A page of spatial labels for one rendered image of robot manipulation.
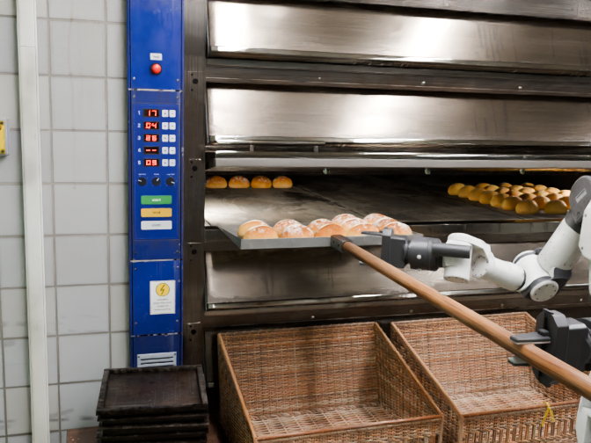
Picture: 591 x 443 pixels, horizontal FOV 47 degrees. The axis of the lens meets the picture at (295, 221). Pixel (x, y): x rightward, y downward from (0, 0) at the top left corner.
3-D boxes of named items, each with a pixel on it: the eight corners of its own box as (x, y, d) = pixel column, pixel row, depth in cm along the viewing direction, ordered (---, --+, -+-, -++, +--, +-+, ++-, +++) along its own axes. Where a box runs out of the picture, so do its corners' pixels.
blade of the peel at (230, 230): (422, 243, 202) (423, 234, 202) (240, 249, 186) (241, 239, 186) (374, 221, 236) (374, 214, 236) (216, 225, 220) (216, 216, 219)
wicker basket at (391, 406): (213, 413, 221) (214, 331, 216) (372, 395, 238) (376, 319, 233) (251, 496, 175) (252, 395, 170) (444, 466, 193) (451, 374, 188)
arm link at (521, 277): (471, 265, 188) (521, 283, 197) (485, 291, 181) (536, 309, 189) (497, 237, 183) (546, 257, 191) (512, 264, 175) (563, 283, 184)
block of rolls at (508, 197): (443, 193, 318) (444, 181, 317) (531, 192, 332) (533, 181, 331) (521, 215, 261) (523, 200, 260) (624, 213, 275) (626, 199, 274)
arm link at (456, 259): (430, 243, 186) (473, 247, 183) (426, 280, 183) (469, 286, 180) (426, 229, 176) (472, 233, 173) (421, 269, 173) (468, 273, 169)
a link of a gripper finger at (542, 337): (507, 338, 112) (539, 336, 114) (518, 345, 109) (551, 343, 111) (507, 330, 112) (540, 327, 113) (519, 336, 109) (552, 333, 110)
